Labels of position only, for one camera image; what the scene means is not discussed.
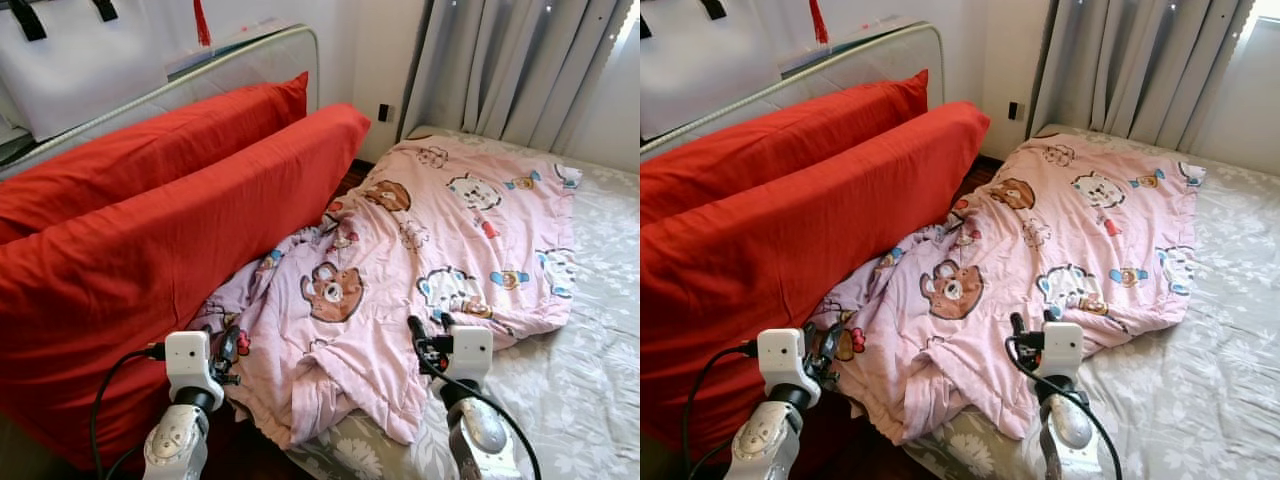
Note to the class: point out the white tote bag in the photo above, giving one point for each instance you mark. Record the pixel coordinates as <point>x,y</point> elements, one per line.
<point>80,70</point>
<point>700,70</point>

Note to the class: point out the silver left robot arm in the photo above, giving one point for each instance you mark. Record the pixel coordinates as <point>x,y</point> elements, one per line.
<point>765,445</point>
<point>175,445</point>

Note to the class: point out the pink cartoon blanket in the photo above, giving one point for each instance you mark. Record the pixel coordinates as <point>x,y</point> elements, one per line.
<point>1060,230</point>
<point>430,230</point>

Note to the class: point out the red tassel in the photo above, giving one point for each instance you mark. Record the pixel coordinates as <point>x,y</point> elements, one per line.
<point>202,25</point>
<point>818,20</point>

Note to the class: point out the bed with grey floral sheet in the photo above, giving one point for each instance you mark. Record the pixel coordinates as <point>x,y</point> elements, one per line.
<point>590,380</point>
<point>1220,380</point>

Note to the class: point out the large red cushion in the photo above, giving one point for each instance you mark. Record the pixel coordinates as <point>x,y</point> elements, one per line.
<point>120,165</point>
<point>130,280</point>
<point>760,150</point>
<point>760,280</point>

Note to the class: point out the grey curtain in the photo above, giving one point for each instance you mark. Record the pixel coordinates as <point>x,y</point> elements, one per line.
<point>510,70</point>
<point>1130,70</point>

